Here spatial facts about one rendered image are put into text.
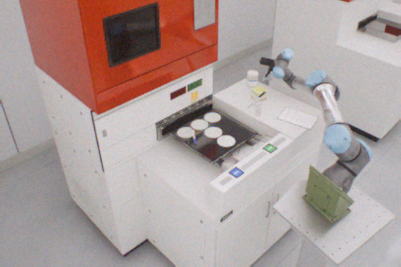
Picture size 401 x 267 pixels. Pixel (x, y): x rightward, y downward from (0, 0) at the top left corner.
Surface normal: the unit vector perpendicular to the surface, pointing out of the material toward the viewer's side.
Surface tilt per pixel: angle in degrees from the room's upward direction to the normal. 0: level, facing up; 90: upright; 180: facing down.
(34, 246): 0
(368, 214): 0
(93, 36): 90
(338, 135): 46
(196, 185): 0
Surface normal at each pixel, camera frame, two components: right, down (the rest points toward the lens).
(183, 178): -0.01, -0.83
